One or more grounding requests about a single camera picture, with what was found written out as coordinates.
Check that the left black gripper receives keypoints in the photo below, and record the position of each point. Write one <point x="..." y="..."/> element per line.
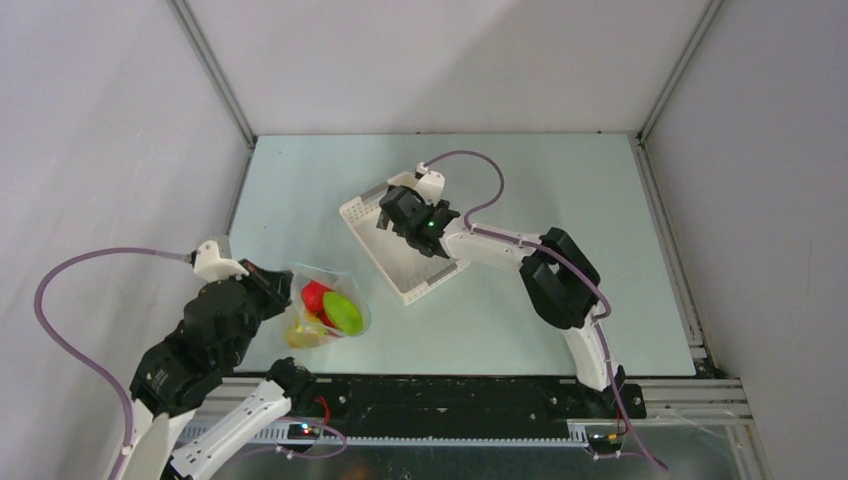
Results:
<point x="276" y="284"/>

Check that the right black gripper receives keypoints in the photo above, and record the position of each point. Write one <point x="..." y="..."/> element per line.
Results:
<point x="392" y="206"/>

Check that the yellow toy banana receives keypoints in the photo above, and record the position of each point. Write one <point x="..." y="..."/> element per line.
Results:
<point x="306" y="336"/>

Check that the large red toy apple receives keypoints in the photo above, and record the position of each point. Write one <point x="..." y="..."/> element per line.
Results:
<point x="312" y="296"/>

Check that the clear zip top bag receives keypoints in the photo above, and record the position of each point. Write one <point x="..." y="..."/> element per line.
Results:
<point x="340" y="282"/>

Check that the green toy starfruit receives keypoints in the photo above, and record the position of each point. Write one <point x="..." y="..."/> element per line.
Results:
<point x="343" y="314"/>

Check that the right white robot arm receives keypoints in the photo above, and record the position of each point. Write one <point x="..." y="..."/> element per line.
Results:
<point x="562" y="284"/>

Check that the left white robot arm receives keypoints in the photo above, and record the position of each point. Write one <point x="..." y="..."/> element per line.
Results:
<point x="175" y="376"/>

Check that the white perforated plastic basket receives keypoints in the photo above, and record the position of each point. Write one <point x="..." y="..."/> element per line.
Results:
<point x="410" y="274"/>

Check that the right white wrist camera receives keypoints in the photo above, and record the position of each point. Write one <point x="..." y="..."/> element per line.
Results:
<point x="429" y="184"/>

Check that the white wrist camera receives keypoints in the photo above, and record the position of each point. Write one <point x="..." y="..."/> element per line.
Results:
<point x="429" y="184"/>
<point x="212" y="260"/>

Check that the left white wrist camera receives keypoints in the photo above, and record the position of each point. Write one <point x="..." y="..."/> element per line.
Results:
<point x="212" y="260"/>

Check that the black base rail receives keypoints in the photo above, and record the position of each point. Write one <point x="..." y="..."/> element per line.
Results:
<point x="418" y="406"/>

